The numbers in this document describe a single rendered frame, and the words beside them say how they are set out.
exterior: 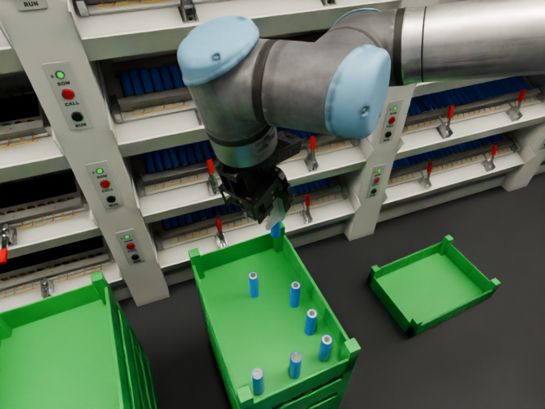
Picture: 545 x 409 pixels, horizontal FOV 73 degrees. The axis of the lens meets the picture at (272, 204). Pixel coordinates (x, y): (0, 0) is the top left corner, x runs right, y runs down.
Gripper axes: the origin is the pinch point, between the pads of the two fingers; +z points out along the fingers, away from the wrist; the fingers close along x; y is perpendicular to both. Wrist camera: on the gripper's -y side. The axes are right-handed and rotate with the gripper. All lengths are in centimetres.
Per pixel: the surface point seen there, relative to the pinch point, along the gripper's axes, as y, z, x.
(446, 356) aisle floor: -8, 51, 40
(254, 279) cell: 11.7, 5.8, 2.2
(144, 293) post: 25, 37, -35
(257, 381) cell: 25.1, 2.4, 13.8
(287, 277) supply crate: 5.8, 13.8, 4.5
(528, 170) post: -91, 63, 41
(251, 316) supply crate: 16.7, 10.9, 4.0
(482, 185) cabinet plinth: -79, 67, 30
